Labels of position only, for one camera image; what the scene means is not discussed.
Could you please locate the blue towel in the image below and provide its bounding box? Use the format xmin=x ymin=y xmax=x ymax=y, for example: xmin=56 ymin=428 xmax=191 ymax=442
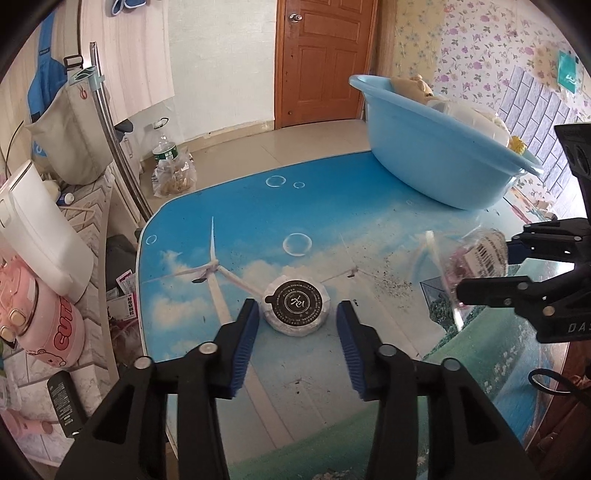
xmin=108 ymin=0 xmax=148 ymax=17

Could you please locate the clear bag of snacks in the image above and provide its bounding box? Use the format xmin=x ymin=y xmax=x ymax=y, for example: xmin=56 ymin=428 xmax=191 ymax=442
xmin=152 ymin=148 xmax=197 ymax=199

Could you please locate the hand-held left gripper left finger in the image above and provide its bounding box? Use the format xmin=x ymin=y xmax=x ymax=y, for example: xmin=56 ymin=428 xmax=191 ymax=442
xmin=55 ymin=298 xmax=260 ymax=480

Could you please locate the blue plastic basin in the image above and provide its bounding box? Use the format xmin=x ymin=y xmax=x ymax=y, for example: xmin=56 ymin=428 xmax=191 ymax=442
xmin=348 ymin=74 xmax=543 ymax=210

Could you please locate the brown pig plush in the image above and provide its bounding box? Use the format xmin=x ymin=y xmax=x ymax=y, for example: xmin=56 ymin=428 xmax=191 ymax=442
xmin=392 ymin=74 xmax=435 ymax=100

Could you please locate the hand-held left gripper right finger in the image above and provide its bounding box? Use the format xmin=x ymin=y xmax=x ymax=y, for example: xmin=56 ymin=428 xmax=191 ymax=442
xmin=336 ymin=300 xmax=541 ymax=480

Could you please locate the brown wooden door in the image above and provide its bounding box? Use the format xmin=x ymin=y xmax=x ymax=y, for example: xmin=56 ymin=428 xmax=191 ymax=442
xmin=274 ymin=0 xmax=379 ymax=130

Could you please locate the grey hanging bag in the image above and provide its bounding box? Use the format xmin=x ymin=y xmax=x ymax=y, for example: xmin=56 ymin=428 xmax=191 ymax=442
xmin=24 ymin=69 xmax=116 ymax=185

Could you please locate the white electric kettle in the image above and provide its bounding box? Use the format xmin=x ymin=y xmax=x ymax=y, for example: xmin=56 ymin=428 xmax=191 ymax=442
xmin=0 ymin=161 xmax=95 ymax=296

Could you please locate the printed paper packet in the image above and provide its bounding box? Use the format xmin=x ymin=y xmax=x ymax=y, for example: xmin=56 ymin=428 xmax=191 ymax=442
xmin=107 ymin=272 xmax=139 ymax=324

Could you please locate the black bin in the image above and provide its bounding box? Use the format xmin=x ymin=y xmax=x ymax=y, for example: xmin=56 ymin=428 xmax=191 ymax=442
xmin=106 ymin=234 xmax=139 ymax=296

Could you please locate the brown wooden furniture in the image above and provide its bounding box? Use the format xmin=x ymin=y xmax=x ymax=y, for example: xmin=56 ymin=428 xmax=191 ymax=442
xmin=538 ymin=339 xmax=591 ymax=455

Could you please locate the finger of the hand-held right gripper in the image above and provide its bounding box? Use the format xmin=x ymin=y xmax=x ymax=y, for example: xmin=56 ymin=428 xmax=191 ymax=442
xmin=505 ymin=219 xmax=586 ymax=266
xmin=456 ymin=272 xmax=578 ymax=319

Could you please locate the small clear labelled bag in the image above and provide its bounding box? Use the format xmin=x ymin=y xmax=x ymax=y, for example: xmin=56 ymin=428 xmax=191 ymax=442
xmin=418 ymin=226 xmax=513 ymax=333

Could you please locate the light wooden wardrobe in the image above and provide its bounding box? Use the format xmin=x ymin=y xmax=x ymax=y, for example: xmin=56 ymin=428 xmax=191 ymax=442
xmin=0 ymin=0 xmax=178 ymax=162

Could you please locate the large water bottle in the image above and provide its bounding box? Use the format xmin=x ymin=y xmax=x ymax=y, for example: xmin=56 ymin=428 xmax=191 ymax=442
xmin=151 ymin=117 xmax=181 ymax=162

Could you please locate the landscape printed desktop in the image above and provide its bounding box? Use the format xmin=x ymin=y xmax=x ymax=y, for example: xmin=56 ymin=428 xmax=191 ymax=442
xmin=136 ymin=150 xmax=583 ymax=469

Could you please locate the bag of cotton swabs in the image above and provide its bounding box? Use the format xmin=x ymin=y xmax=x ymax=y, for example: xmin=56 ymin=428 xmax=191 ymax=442
xmin=427 ymin=97 xmax=511 ymax=144

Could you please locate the metal clothes rack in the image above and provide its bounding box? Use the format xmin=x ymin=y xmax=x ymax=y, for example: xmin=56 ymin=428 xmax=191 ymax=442
xmin=88 ymin=41 xmax=153 ymax=222

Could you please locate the teal paper card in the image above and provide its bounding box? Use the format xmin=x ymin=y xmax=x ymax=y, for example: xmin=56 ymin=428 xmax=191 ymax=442
xmin=556 ymin=50 xmax=583 ymax=93

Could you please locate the black power adapter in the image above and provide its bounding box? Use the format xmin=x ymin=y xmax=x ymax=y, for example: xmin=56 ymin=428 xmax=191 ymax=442
xmin=46 ymin=371 xmax=86 ymax=439

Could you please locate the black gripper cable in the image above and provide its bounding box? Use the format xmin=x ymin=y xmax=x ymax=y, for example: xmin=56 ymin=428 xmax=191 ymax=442
xmin=529 ymin=369 xmax=573 ymax=395

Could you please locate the pink rice cooker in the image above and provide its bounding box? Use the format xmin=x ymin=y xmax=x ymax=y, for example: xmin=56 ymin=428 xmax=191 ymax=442
xmin=0 ymin=258 xmax=86 ymax=370

